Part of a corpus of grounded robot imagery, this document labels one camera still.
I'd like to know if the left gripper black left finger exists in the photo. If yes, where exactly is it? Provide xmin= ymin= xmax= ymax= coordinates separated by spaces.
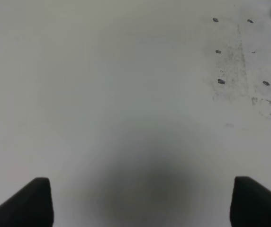
xmin=0 ymin=177 xmax=54 ymax=227

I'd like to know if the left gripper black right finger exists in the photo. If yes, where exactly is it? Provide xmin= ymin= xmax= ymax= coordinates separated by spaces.
xmin=229 ymin=176 xmax=271 ymax=227

